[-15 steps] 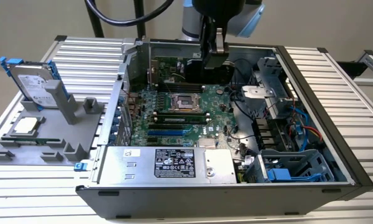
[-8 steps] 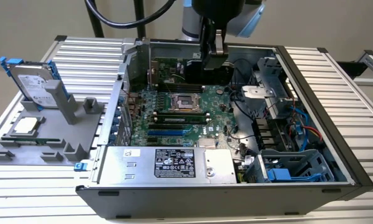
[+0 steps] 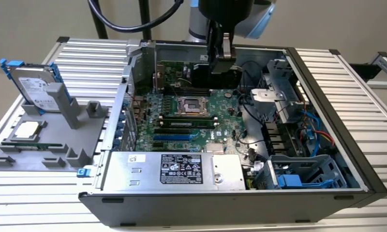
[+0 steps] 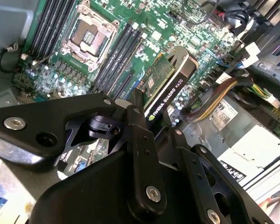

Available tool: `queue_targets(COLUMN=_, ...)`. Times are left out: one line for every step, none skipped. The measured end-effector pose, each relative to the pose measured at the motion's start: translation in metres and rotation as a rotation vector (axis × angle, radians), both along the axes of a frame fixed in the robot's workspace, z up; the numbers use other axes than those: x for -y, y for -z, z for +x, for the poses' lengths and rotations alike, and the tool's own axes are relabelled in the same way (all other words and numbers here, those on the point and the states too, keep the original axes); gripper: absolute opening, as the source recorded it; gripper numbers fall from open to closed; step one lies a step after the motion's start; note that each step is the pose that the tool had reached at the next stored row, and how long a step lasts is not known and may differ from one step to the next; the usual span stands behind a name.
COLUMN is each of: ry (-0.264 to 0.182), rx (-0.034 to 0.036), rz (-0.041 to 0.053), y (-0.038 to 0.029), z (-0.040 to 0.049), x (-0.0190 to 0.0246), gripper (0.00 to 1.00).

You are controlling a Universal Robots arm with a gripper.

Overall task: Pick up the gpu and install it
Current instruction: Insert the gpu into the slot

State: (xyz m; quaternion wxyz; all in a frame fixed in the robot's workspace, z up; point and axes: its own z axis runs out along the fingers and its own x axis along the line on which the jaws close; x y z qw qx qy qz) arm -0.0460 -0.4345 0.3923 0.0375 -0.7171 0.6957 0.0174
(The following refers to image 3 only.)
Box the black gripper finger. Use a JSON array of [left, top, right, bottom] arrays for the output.
[[207, 21, 237, 74]]

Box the green graphics card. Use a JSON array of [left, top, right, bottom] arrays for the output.
[[151, 60, 243, 94]]

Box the CPU socket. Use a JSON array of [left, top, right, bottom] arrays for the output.
[[176, 96, 211, 114]]

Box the black stand pole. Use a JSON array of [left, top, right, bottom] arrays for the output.
[[86, 0, 109, 39], [137, 0, 153, 41]]

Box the green motherboard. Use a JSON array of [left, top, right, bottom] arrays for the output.
[[133, 87, 260, 155]]

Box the black expansion slot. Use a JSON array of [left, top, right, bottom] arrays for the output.
[[153, 127, 192, 135]]

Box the small silver heat sink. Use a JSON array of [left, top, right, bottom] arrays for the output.
[[205, 142, 225, 153]]

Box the silver power supply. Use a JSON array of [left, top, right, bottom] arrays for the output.
[[101, 151, 248, 191]]

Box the grey plastic drive cage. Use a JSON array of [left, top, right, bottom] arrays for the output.
[[253, 154, 348, 190]]

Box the blue drive cage clip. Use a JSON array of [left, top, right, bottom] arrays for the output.
[[276, 174, 303, 188]]

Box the hard disk in blue carrier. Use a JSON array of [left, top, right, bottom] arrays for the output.
[[0, 58, 72, 116]]

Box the grey parts rack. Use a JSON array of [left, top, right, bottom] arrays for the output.
[[0, 83, 112, 173]]

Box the open black PC case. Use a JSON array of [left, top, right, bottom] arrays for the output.
[[77, 38, 387, 227]]

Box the silver CPU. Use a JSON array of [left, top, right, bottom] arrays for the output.
[[12, 122, 41, 141]]

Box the black wire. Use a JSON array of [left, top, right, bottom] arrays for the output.
[[237, 60, 263, 107]]

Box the metal disk bay bracket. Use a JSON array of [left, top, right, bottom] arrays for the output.
[[249, 59, 306, 124]]

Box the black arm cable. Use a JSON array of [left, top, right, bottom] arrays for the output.
[[86, 0, 185, 33]]

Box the blue wire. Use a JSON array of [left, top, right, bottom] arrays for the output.
[[300, 109, 326, 158]]

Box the black table bracket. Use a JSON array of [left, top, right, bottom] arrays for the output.
[[348, 63, 382, 82]]

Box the red wire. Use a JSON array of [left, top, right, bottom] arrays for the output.
[[314, 130, 335, 146]]

